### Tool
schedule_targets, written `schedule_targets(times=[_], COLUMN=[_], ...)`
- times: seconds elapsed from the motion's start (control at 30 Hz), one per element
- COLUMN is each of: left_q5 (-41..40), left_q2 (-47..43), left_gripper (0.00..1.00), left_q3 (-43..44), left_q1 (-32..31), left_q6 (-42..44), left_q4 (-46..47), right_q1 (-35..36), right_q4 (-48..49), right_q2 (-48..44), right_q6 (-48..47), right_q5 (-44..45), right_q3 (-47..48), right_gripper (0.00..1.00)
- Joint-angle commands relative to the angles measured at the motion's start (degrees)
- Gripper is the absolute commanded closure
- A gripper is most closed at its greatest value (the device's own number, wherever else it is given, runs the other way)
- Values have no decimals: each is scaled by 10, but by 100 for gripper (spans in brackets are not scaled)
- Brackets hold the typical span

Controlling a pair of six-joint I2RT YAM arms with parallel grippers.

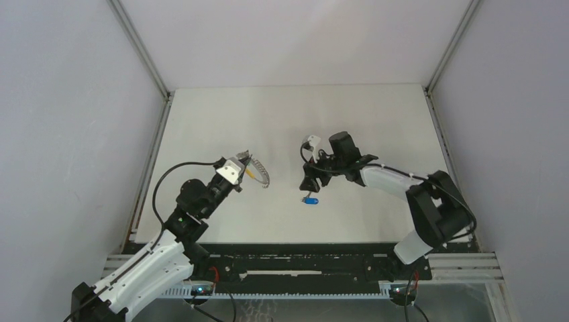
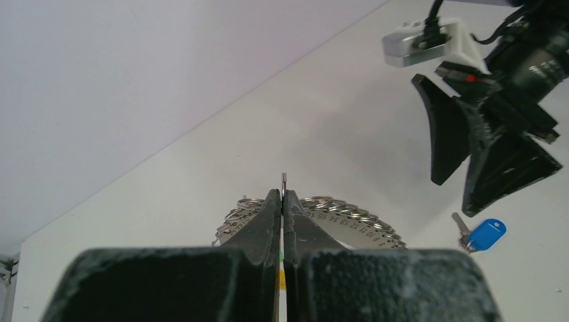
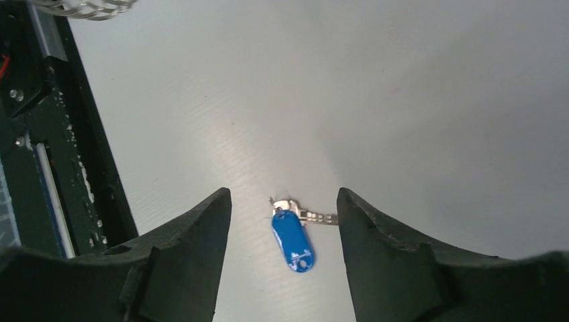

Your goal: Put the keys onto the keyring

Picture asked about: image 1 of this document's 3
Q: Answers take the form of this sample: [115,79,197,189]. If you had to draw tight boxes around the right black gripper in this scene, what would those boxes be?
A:
[301,148,346,192]

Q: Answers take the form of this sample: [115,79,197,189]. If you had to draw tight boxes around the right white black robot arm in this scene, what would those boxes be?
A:
[299,131,477,279]

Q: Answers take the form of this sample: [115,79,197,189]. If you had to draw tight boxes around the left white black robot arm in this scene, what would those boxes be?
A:
[66,152,252,321]

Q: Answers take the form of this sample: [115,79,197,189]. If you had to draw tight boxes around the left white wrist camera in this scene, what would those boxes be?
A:
[215,157,246,185]

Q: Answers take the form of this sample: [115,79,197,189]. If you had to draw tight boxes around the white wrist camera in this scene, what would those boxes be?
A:
[215,157,246,185]
[301,135,321,164]

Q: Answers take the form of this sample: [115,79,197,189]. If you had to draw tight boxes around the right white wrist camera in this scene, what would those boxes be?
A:
[301,135,321,164]

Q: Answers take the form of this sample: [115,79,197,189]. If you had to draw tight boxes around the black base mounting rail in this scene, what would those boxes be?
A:
[122,239,433,295]

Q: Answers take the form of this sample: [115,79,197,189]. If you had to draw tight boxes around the white slotted cable duct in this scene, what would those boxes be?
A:
[158,283,394,300]

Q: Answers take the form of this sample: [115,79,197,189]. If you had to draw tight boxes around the left aluminium frame post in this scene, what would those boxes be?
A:
[107,0,172,246]

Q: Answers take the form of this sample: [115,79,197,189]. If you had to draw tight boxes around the aluminium frame post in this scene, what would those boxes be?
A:
[423,0,484,250]
[107,0,172,246]

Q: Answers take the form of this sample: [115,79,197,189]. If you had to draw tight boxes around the right aluminium frame post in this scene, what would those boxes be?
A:
[423,0,484,250]

